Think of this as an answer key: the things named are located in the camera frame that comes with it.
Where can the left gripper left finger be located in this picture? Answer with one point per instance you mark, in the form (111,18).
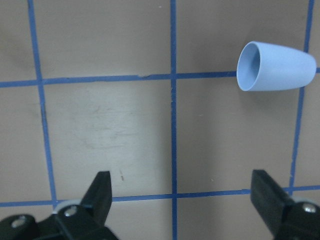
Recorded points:
(70,221)

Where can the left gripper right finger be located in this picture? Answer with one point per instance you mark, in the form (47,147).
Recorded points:
(286,217)

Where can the light blue plastic cup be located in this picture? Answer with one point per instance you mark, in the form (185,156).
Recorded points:
(269,67)

